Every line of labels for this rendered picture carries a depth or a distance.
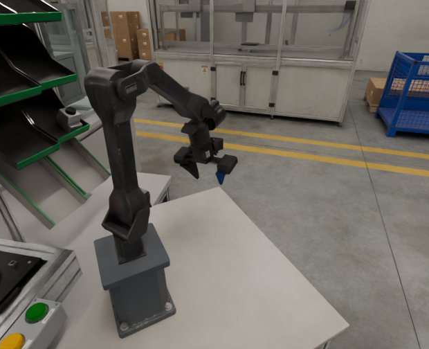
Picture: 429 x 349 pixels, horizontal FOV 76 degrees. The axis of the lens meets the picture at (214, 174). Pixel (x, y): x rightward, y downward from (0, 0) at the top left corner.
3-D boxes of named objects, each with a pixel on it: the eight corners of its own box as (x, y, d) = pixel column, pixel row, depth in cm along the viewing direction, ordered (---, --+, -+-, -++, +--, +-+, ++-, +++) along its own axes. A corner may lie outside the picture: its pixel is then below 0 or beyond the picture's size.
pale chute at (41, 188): (82, 204, 91) (88, 199, 88) (49, 230, 81) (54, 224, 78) (16, 140, 87) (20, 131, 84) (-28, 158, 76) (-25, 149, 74)
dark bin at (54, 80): (76, 81, 85) (79, 58, 80) (39, 91, 75) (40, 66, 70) (3, 34, 87) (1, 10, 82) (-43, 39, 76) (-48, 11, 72)
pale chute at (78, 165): (106, 180, 103) (111, 174, 101) (79, 199, 93) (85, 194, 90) (50, 122, 99) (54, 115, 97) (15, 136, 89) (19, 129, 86)
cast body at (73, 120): (81, 131, 91) (84, 113, 87) (69, 135, 87) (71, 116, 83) (64, 116, 92) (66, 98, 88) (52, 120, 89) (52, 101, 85)
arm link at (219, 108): (201, 107, 65) (226, 85, 72) (174, 101, 69) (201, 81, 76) (207, 145, 73) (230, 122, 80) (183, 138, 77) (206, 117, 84)
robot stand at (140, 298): (177, 313, 72) (170, 260, 62) (120, 340, 67) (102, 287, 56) (160, 272, 83) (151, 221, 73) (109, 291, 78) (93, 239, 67)
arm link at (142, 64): (115, 95, 44) (138, 32, 44) (83, 88, 48) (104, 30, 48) (202, 143, 70) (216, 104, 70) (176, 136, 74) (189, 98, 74)
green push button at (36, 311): (52, 309, 64) (49, 303, 62) (39, 325, 60) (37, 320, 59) (37, 305, 64) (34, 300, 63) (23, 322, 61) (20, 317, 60)
